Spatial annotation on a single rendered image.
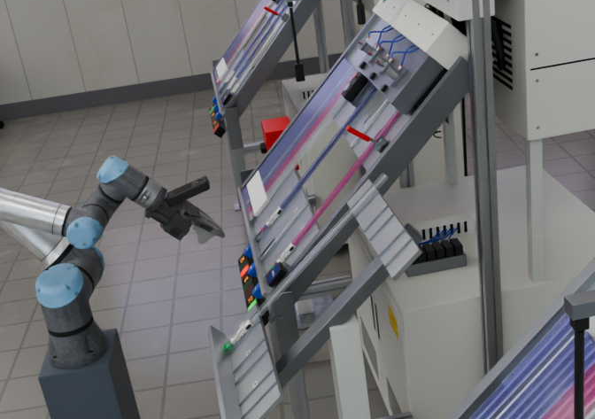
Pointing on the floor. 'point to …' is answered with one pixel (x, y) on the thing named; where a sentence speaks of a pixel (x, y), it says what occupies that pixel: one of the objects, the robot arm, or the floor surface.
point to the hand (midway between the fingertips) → (222, 231)
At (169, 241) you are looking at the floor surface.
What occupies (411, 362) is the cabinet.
